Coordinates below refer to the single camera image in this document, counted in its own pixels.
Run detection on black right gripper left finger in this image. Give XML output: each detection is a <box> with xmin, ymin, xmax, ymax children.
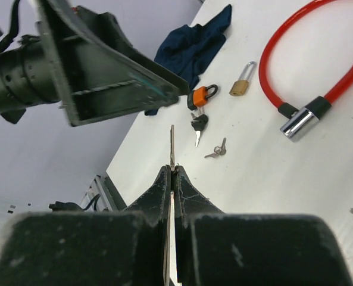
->
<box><xmin>0</xmin><ymin>166</ymin><xmax>172</xmax><ymax>285</ymax></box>

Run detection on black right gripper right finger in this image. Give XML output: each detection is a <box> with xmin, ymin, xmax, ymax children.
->
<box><xmin>173</xmin><ymin>166</ymin><xmax>353</xmax><ymax>285</ymax></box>

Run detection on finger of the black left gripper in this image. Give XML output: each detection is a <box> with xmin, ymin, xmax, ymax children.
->
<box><xmin>38</xmin><ymin>1</ymin><xmax>189</xmax><ymax>126</ymax></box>
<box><xmin>72</xmin><ymin>5</ymin><xmax>179</xmax><ymax>88</ymax></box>

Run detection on silver key set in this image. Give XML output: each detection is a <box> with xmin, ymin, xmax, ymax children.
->
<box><xmin>163</xmin><ymin>125</ymin><xmax>177</xmax><ymax>285</ymax></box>

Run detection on red cable lock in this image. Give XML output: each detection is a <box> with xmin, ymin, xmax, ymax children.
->
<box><xmin>258</xmin><ymin>1</ymin><xmax>353</xmax><ymax>142</ymax></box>

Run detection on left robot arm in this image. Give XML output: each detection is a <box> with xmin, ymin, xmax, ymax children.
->
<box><xmin>0</xmin><ymin>1</ymin><xmax>189</xmax><ymax>127</ymax></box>

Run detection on small silver key pair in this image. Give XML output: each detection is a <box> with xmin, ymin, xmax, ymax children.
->
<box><xmin>204</xmin><ymin>138</ymin><xmax>227</xmax><ymax>158</ymax></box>

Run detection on navy blue cloth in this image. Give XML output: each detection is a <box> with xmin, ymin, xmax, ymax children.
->
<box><xmin>143</xmin><ymin>4</ymin><xmax>233</xmax><ymax>117</ymax></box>

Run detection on orange padlock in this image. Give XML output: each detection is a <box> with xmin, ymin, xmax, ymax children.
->
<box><xmin>187</xmin><ymin>84</ymin><xmax>218</xmax><ymax>111</ymax></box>

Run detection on black head keys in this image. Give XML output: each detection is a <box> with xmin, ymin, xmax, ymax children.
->
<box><xmin>190</xmin><ymin>107</ymin><xmax>209</xmax><ymax>147</ymax></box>

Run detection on long shackle brass padlock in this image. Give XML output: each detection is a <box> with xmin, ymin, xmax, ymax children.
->
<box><xmin>229</xmin><ymin>61</ymin><xmax>257</xmax><ymax>97</ymax></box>

